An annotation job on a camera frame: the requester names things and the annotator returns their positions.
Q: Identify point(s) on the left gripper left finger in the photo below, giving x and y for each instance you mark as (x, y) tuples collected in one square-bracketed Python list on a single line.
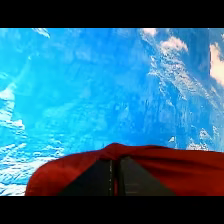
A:
[(93, 180)]

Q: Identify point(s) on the red T-shirt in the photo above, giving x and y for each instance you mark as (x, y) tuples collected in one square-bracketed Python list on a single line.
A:
[(186, 170)]

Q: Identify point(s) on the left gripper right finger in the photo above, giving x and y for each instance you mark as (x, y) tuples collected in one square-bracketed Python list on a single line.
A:
[(140, 181)]

